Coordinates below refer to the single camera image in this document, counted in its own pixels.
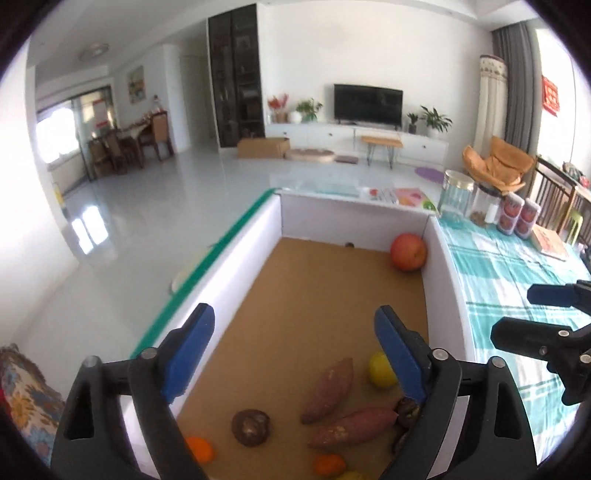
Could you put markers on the framed wall painting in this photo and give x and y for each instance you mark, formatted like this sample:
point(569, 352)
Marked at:
point(136, 84)

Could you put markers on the orange folding lounge chair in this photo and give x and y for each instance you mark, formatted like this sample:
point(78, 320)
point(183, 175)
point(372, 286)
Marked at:
point(496, 161)

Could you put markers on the wooden dining chair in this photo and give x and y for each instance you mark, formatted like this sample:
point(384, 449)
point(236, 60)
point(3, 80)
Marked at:
point(161, 134)

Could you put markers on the large leafy potted plant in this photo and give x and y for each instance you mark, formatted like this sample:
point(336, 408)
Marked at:
point(435, 119)

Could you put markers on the yellow lemon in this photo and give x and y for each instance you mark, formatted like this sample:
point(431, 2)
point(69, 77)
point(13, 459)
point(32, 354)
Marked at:
point(381, 369)
point(353, 475)

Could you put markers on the purple round floor mat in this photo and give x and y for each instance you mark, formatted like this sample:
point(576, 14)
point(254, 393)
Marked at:
point(429, 174)

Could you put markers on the short glass jar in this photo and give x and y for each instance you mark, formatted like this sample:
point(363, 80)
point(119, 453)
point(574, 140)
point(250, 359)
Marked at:
point(480, 201)

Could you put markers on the round ceiling lamp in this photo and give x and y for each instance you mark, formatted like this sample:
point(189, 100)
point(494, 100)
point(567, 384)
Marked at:
point(93, 50)

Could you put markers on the green plastic stool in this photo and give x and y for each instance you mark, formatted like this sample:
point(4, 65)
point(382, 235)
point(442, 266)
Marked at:
point(576, 226)

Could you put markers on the round beige floor cushion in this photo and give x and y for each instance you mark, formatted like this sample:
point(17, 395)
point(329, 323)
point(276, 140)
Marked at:
point(309, 155)

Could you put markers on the covered standing air conditioner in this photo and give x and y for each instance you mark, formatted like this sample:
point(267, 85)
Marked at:
point(491, 101)

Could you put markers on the tall glass jar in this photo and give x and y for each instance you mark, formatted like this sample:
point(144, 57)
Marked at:
point(455, 203)

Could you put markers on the small wooden bench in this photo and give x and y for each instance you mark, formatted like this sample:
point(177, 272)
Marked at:
point(381, 140)

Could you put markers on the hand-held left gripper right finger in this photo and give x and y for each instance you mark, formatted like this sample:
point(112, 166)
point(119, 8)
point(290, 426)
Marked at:
point(401, 355)

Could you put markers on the flat printed box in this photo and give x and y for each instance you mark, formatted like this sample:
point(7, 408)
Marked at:
point(549, 242)

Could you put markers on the black glass display cabinet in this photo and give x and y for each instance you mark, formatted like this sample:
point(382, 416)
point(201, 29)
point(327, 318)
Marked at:
point(235, 74)

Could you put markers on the red window decoration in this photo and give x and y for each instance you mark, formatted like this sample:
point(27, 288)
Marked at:
point(551, 94)

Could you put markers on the grey curtain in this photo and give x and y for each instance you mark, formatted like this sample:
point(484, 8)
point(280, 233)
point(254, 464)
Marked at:
point(515, 83)

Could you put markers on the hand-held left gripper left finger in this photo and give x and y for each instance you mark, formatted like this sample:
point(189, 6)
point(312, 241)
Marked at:
point(184, 364)

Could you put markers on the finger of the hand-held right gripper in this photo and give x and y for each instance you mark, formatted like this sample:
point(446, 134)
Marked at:
point(526, 337)
point(554, 295)

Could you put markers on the grey floor mat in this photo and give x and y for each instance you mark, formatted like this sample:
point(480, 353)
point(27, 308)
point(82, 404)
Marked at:
point(346, 159)

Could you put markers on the purple sweet potato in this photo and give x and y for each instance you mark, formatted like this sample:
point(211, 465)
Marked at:
point(353, 427)
point(328, 392)

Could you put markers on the small green potted plant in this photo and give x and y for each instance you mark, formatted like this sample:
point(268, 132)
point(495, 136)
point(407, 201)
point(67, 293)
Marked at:
point(412, 122)

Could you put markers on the small white bottle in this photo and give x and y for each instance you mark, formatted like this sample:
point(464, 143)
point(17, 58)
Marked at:
point(491, 213)

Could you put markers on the white television cabinet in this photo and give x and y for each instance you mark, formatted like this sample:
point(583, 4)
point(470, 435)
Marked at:
point(323, 134)

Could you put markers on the brown cardboard box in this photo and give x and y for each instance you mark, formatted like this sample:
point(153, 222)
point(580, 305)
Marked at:
point(263, 147)

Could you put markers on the red apple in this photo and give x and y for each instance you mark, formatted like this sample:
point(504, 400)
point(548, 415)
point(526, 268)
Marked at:
point(408, 251)

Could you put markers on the red flowers in vase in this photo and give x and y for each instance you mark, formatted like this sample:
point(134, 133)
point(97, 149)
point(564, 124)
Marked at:
point(277, 104)

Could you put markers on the white box with cork bottom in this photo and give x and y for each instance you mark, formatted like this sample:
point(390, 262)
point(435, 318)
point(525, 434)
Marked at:
point(300, 300)

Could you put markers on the wooden rack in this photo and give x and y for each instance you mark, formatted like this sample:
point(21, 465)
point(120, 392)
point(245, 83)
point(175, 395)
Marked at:
point(556, 184)

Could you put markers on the orange tangerine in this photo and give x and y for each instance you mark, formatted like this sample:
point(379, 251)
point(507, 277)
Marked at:
point(328, 464)
point(201, 450)

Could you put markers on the black flat television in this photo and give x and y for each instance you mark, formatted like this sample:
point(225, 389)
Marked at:
point(368, 105)

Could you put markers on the yellow floor sign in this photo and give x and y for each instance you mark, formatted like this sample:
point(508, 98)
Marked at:
point(59, 194)

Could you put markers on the round white vase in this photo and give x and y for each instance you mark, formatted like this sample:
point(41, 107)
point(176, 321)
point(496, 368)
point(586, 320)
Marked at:
point(295, 117)

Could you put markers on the teal checkered tablecloth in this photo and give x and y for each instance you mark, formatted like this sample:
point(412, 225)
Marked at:
point(498, 277)

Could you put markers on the wooden dining table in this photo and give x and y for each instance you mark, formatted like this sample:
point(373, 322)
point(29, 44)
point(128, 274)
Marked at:
point(122, 136)

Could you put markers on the floral patterned cushion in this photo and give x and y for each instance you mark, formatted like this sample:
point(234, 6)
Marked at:
point(27, 406)

